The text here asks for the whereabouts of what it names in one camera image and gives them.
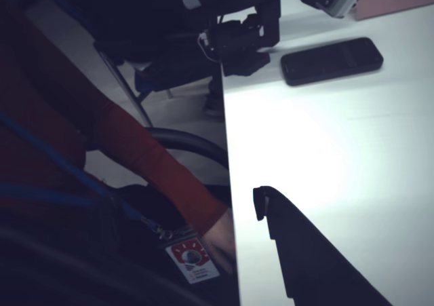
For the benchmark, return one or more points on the black smartphone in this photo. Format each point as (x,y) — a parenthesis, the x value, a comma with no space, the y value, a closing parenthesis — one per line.
(332,61)

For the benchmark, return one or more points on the pink paper box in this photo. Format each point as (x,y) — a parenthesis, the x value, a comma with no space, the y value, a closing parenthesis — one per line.
(393,0)

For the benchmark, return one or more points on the person in red top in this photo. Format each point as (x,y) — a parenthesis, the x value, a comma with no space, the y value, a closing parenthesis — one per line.
(40,82)

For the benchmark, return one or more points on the idle black robot arm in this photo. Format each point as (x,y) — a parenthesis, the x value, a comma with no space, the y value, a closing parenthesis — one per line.
(244,38)

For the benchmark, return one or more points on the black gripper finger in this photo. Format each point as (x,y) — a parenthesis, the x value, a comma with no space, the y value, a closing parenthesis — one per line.
(305,268)

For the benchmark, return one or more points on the black chair armrest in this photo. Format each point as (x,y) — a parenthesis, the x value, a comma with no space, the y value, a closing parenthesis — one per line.
(190,141)

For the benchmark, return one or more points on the person's left hand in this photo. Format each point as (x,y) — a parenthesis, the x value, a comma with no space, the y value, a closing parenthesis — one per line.
(223,241)

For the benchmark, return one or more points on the red white id badge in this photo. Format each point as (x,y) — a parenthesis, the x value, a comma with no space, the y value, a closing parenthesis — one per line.
(190,258)

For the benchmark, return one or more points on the person's left forearm red sleeve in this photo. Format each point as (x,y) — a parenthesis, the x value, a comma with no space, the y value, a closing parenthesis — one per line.
(152,163)

